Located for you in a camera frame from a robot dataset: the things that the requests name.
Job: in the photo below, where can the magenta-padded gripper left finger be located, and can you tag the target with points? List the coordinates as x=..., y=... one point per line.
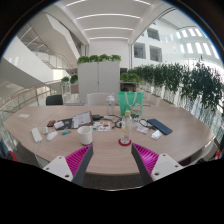
x=79, y=160

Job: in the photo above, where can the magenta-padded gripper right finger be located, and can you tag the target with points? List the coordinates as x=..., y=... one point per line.
x=148, y=160

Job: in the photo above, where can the clear bottle with wooden cap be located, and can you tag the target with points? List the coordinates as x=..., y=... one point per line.
x=126, y=128

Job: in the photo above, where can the white mug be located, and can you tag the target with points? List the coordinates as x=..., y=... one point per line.
x=85, y=135

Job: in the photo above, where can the flat round red coaster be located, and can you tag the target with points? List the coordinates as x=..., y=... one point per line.
x=124, y=145

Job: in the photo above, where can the small blue packet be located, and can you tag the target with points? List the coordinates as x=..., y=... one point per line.
x=66, y=132

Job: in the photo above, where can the dark blue keyboard case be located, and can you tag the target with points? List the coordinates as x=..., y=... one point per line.
x=160, y=126

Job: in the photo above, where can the white computer mouse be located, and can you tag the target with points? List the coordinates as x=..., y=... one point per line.
x=51, y=135

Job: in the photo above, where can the colourful sticker sheet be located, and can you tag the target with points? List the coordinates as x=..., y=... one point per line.
x=101, y=126

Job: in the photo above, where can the black power brick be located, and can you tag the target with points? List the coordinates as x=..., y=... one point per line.
x=97, y=117

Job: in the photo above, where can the small red and black case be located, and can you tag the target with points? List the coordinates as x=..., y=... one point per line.
x=51, y=123

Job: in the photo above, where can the white power adapter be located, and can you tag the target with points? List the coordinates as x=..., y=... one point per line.
x=36, y=135

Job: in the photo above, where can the green tote bag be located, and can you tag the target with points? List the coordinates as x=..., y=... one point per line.
x=128, y=103

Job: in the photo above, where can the clear spray bottle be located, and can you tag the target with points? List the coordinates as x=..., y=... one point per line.
x=110, y=106

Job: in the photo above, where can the white chair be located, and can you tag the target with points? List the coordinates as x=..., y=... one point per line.
x=98, y=99

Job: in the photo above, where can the black chair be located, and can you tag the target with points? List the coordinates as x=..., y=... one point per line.
x=54, y=100

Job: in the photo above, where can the white paper slip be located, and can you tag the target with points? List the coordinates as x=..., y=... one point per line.
x=24, y=116

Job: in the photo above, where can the brown planter with green plants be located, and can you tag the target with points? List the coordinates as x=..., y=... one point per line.
x=74, y=87

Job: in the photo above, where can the white cabinet topped with plants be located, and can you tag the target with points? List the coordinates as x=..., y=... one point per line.
x=98, y=81

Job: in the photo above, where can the glass balustrade with wooden handrail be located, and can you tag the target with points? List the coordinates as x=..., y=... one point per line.
x=26, y=96

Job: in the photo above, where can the row of tall green plants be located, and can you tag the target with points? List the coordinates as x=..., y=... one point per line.
x=193, y=83

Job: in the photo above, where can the ceiling light strips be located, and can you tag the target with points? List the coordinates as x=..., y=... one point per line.
x=108, y=15

